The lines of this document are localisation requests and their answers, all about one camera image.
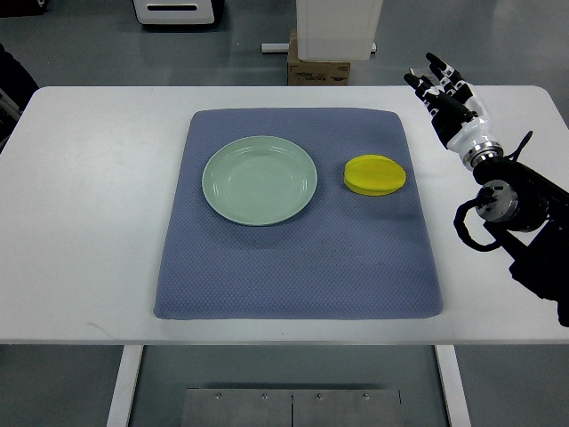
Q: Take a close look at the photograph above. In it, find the dark clothed person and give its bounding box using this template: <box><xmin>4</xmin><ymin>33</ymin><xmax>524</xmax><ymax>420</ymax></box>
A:
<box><xmin>1</xmin><ymin>45</ymin><xmax>39</xmax><ymax>149</ymax></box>

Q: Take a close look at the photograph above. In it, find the small grey floor pad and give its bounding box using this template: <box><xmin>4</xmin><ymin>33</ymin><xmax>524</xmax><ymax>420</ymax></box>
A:
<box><xmin>409</xmin><ymin>67</ymin><xmax>437</xmax><ymax>82</ymax></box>

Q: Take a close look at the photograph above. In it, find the white bin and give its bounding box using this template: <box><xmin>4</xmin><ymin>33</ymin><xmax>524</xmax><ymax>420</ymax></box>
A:
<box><xmin>296</xmin><ymin>0</ymin><xmax>383</xmax><ymax>62</ymax></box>

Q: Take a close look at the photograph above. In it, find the blue grey quilted mat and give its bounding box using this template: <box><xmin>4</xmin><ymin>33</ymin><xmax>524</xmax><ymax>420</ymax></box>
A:
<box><xmin>154</xmin><ymin>108</ymin><xmax>443</xmax><ymax>320</ymax></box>

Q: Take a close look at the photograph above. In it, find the white table leg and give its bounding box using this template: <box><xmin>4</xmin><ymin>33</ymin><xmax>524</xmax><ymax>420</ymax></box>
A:
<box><xmin>106</xmin><ymin>345</ymin><xmax>144</xmax><ymax>427</ymax></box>
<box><xmin>435</xmin><ymin>345</ymin><xmax>471</xmax><ymax>427</ymax></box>

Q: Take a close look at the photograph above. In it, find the brown cardboard box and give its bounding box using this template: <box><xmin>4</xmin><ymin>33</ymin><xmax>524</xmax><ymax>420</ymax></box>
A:
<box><xmin>286</xmin><ymin>28</ymin><xmax>351</xmax><ymax>86</ymax></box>

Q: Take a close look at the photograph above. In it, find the white black machine base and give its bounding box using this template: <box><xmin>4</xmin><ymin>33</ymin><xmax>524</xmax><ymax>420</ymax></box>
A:
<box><xmin>132</xmin><ymin>0</ymin><xmax>214</xmax><ymax>25</ymax></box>

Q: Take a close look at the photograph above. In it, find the white left table leg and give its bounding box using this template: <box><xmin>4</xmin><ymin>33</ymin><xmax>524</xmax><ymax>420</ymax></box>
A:
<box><xmin>106</xmin><ymin>345</ymin><xmax>144</xmax><ymax>427</ymax></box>

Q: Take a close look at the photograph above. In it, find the metal floor plate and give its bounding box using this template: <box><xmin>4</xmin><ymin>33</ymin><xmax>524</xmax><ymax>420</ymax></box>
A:
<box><xmin>181</xmin><ymin>388</ymin><xmax>405</xmax><ymax>426</ymax></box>

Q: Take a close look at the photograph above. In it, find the white right table leg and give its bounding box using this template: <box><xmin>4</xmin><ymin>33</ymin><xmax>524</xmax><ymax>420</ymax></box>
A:
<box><xmin>435</xmin><ymin>345</ymin><xmax>471</xmax><ymax>427</ymax></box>

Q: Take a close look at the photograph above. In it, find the light green plate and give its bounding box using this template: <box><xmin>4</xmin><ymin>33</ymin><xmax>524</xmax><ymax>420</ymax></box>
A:
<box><xmin>202</xmin><ymin>135</ymin><xmax>318</xmax><ymax>226</ymax></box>

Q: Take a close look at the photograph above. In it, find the yellow starfruit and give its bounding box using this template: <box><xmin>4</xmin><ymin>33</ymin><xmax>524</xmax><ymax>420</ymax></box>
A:
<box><xmin>343</xmin><ymin>155</ymin><xmax>406</xmax><ymax>196</ymax></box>

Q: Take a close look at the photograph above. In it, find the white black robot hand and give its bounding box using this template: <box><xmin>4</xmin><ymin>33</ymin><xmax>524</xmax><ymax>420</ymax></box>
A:
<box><xmin>404</xmin><ymin>52</ymin><xmax>503</xmax><ymax>170</ymax></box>

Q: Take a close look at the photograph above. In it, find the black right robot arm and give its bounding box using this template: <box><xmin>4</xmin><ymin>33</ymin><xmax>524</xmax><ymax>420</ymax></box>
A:
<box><xmin>453</xmin><ymin>132</ymin><xmax>568</xmax><ymax>326</ymax></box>

